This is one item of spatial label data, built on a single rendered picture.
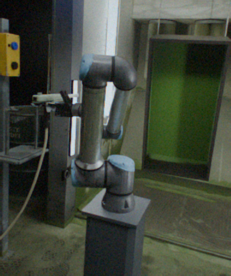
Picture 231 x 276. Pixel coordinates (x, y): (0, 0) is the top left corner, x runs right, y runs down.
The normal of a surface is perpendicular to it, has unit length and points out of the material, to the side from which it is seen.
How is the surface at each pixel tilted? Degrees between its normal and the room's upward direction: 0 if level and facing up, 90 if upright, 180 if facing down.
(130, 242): 90
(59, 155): 90
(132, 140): 57
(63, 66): 90
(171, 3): 90
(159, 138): 102
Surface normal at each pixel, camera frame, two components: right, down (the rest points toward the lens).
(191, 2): -0.35, 0.14
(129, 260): 0.42, 0.19
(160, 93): -0.26, 0.36
